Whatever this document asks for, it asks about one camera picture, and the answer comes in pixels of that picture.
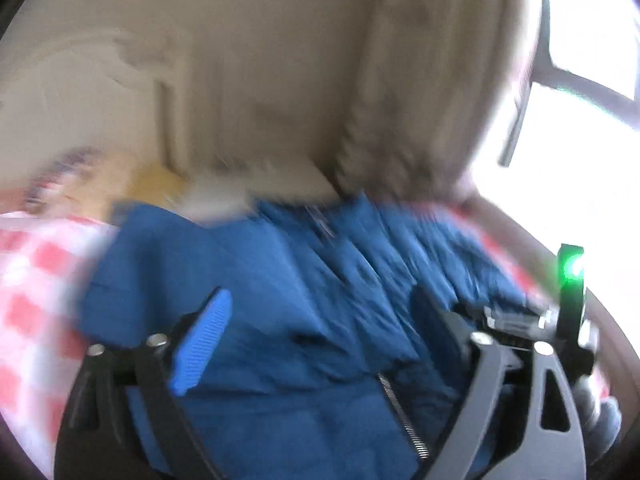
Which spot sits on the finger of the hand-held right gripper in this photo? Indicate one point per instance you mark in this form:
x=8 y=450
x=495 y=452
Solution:
x=520 y=324

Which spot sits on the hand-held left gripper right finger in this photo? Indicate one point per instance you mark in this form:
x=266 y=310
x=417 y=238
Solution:
x=487 y=385

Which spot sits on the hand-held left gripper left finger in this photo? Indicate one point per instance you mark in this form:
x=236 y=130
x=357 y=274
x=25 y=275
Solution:
x=202 y=342

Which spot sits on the blue quilted jacket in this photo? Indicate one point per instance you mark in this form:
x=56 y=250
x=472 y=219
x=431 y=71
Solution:
x=300 y=285

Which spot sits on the person's right hand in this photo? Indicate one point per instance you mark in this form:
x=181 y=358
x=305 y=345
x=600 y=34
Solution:
x=602 y=420

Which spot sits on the white pillow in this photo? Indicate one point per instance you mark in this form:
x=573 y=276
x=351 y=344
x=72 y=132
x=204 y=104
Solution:
x=220 y=195

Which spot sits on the red white checkered bedsheet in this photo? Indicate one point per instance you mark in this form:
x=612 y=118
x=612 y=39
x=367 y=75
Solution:
x=35 y=285

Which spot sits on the beige curtain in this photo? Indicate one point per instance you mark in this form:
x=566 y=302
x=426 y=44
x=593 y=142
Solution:
x=425 y=85

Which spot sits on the window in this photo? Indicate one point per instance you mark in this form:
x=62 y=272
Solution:
x=590 y=20

